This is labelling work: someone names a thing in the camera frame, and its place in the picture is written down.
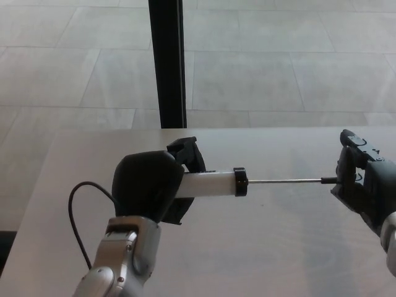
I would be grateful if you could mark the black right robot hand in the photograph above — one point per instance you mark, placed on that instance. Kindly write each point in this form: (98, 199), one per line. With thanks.
(377, 185)

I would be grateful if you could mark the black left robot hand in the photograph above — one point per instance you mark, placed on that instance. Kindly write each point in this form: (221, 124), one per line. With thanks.
(145, 182)

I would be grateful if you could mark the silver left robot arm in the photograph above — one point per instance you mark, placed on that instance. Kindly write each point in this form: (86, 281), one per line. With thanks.
(123, 256)

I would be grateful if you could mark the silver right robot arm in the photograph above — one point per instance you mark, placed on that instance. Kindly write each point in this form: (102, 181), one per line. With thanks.
(389, 238)

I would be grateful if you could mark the black vertical post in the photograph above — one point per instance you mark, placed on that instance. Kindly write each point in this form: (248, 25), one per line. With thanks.
(168, 65)

